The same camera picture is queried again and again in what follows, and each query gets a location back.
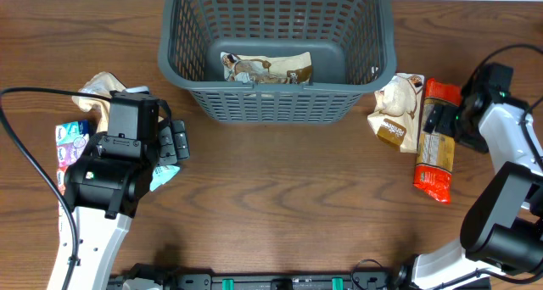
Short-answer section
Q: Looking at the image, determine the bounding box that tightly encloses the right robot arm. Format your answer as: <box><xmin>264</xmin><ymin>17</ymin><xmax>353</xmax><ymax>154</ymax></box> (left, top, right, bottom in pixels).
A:
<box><xmin>391</xmin><ymin>96</ymin><xmax>542</xmax><ymax>289</ymax></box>

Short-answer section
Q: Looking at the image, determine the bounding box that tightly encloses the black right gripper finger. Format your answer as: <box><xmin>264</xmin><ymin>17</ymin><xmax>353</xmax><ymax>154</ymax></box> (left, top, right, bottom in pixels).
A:
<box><xmin>423</xmin><ymin>104</ymin><xmax>444</xmax><ymax>134</ymax></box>
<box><xmin>435</xmin><ymin>106</ymin><xmax>457</xmax><ymax>137</ymax></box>

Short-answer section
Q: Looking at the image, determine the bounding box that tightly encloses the white brown snack bag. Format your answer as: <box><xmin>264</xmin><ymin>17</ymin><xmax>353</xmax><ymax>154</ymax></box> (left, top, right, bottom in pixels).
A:
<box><xmin>367</xmin><ymin>73</ymin><xmax>425</xmax><ymax>153</ymax></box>

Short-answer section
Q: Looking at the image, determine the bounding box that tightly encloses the grey plastic lattice basket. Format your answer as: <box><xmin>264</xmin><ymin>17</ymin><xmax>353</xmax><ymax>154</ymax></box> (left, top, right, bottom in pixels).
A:
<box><xmin>158</xmin><ymin>0</ymin><xmax>397</xmax><ymax>124</ymax></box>

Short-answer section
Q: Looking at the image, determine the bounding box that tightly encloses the crumpled beige paper pouch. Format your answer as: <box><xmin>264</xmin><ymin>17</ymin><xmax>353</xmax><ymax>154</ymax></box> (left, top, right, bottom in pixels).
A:
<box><xmin>72</xmin><ymin>72</ymin><xmax>170</xmax><ymax>133</ymax></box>

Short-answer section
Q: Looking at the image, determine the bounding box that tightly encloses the white brown cookie bag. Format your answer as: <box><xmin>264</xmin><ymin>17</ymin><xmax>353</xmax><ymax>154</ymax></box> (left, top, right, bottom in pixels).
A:
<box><xmin>221</xmin><ymin>52</ymin><xmax>313</xmax><ymax>85</ymax></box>

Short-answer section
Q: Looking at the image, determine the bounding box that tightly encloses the orange gold biscuit packet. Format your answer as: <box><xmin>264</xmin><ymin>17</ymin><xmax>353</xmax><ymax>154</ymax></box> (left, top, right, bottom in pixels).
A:
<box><xmin>413</xmin><ymin>78</ymin><xmax>462</xmax><ymax>204</ymax></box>

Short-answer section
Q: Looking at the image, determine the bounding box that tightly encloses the Kleenex tissue multipack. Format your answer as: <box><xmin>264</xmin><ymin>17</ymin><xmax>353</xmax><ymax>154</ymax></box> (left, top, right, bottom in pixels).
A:
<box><xmin>54</xmin><ymin>120</ymin><xmax>93</xmax><ymax>196</ymax></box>

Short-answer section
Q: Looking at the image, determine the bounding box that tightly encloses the teal flushable wipes packet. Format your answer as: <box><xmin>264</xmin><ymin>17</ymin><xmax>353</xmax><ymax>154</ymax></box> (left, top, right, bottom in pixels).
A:
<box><xmin>149</xmin><ymin>165</ymin><xmax>181</xmax><ymax>192</ymax></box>

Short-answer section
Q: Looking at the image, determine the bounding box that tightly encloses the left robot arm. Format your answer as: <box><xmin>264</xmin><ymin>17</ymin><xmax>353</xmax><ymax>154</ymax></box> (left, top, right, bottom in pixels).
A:
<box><xmin>48</xmin><ymin>120</ymin><xmax>189</xmax><ymax>289</ymax></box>

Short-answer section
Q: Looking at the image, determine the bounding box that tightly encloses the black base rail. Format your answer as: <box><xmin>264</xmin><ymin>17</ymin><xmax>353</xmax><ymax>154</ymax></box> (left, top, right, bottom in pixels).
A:
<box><xmin>106</xmin><ymin>264</ymin><xmax>418</xmax><ymax>290</ymax></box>

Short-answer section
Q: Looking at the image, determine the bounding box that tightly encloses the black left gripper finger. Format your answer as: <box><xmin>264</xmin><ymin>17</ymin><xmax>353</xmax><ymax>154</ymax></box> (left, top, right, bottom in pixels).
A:
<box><xmin>158</xmin><ymin>127</ymin><xmax>177</xmax><ymax>166</ymax></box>
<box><xmin>171</xmin><ymin>120</ymin><xmax>190</xmax><ymax>160</ymax></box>

